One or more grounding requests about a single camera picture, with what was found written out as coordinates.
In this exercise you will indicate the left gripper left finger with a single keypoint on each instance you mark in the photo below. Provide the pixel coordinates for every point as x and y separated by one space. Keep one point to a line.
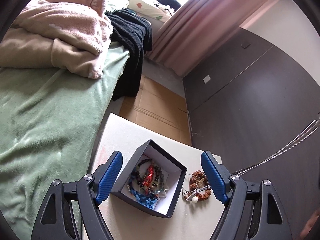
55 218

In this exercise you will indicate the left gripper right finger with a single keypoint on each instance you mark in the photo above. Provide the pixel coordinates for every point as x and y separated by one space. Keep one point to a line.
267 219

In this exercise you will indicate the black square jewelry box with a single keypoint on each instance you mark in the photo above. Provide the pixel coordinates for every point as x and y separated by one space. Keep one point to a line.
151 181

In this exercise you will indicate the person's left hand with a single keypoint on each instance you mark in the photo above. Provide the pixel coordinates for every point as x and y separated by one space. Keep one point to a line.
309 224

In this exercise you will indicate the green bed sheet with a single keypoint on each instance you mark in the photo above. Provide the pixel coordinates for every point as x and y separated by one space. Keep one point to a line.
49 123

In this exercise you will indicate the dark grey wardrobe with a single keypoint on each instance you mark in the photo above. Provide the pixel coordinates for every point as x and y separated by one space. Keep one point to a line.
257 101

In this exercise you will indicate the flattened cardboard on floor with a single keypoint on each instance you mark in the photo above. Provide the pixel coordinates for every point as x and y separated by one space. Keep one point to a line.
158 109

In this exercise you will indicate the white wardrobe sticker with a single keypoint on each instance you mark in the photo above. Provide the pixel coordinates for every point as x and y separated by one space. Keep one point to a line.
206 79

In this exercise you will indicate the pink fleece blanket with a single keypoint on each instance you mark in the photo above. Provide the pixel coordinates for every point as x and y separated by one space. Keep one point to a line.
65 34

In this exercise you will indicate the black knitted blanket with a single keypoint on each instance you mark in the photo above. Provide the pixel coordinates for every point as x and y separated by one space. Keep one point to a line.
134 33

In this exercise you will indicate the pink curtain right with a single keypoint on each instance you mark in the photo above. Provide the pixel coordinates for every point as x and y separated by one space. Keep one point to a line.
196 30

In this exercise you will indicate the patterned window bench cushion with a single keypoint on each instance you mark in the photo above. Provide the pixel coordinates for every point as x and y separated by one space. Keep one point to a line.
151 8

